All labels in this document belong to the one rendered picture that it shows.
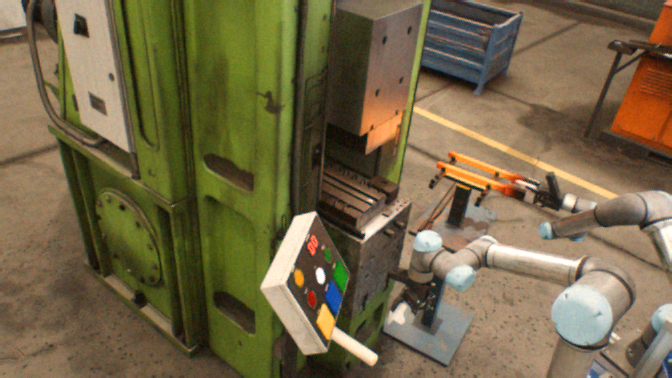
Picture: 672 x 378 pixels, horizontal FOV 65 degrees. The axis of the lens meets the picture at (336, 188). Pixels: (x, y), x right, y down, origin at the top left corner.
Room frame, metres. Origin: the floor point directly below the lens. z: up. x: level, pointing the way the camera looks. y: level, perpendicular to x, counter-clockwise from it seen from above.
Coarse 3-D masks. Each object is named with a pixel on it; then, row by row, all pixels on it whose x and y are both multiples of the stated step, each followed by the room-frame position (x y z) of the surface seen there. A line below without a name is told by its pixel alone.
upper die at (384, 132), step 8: (392, 120) 1.74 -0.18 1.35; (328, 128) 1.71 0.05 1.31; (336, 128) 1.69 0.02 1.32; (376, 128) 1.65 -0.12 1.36; (384, 128) 1.70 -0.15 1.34; (392, 128) 1.75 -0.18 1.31; (328, 136) 1.70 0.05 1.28; (336, 136) 1.68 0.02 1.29; (344, 136) 1.66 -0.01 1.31; (352, 136) 1.64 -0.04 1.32; (360, 136) 1.62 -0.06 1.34; (368, 136) 1.61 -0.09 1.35; (376, 136) 1.66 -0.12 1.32; (384, 136) 1.70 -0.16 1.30; (392, 136) 1.75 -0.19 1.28; (344, 144) 1.66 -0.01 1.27; (352, 144) 1.64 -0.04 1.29; (360, 144) 1.62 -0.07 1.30; (368, 144) 1.62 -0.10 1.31; (376, 144) 1.66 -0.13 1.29; (360, 152) 1.62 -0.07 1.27; (368, 152) 1.62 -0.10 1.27
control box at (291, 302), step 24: (312, 216) 1.32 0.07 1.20; (288, 240) 1.22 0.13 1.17; (288, 264) 1.09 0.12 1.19; (312, 264) 1.17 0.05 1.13; (264, 288) 1.02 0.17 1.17; (288, 288) 1.02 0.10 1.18; (312, 288) 1.10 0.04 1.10; (288, 312) 1.01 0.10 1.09; (312, 312) 1.04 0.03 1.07; (312, 336) 1.00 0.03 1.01
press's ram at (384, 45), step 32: (352, 0) 1.75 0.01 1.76; (384, 0) 1.78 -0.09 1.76; (416, 0) 1.82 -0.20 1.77; (352, 32) 1.61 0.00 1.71; (384, 32) 1.62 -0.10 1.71; (416, 32) 1.80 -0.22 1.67; (352, 64) 1.60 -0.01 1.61; (384, 64) 1.64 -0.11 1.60; (352, 96) 1.59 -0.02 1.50; (384, 96) 1.67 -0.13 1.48; (352, 128) 1.59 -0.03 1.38
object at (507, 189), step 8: (440, 168) 2.02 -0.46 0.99; (448, 168) 2.00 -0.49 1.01; (456, 168) 2.01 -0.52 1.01; (464, 176) 1.97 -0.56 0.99; (472, 176) 1.95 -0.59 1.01; (480, 176) 1.96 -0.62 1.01; (496, 184) 1.91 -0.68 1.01; (504, 184) 1.91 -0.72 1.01; (504, 192) 1.87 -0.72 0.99; (512, 192) 1.88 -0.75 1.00; (520, 192) 1.86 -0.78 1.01; (520, 200) 1.85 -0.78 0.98
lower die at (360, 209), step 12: (324, 168) 1.92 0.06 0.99; (324, 180) 1.83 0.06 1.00; (348, 180) 1.85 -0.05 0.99; (324, 192) 1.76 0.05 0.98; (336, 192) 1.76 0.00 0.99; (348, 192) 1.75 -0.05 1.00; (372, 192) 1.78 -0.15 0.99; (336, 204) 1.69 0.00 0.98; (360, 204) 1.69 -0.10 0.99; (372, 204) 1.69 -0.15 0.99; (336, 216) 1.66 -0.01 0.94; (348, 216) 1.63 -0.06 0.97; (360, 216) 1.63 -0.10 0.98; (372, 216) 1.71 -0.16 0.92
